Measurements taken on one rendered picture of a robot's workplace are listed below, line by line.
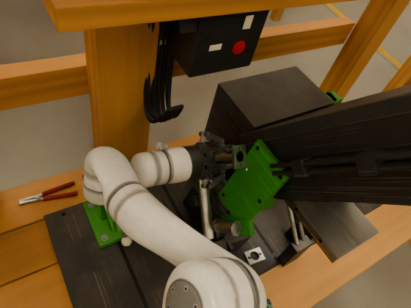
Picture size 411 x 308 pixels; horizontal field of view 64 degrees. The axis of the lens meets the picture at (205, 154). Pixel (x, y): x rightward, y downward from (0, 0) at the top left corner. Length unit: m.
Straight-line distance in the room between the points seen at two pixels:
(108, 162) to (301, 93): 0.63
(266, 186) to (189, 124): 1.83
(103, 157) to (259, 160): 0.36
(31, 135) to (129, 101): 1.66
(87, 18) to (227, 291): 0.42
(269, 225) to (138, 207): 0.67
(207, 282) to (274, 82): 0.74
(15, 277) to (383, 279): 2.02
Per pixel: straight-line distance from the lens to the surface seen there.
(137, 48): 0.77
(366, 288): 2.33
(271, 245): 1.07
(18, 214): 1.09
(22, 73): 0.86
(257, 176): 0.78
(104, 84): 0.80
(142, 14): 0.59
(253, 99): 0.92
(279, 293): 1.02
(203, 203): 0.89
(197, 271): 0.37
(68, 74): 0.88
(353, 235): 0.91
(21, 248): 1.04
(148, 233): 0.48
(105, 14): 0.56
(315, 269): 1.10
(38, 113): 2.60
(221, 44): 0.73
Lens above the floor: 1.80
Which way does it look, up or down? 49 degrees down
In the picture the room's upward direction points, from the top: 17 degrees clockwise
